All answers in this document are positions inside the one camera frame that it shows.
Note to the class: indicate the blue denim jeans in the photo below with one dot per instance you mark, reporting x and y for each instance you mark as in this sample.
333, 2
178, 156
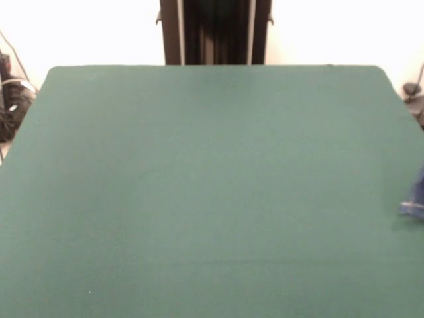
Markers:
415, 205

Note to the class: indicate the dark green table cloth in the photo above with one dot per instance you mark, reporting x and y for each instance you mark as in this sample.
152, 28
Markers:
165, 165

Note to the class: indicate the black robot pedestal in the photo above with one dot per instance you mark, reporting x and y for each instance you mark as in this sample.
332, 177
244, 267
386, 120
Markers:
172, 33

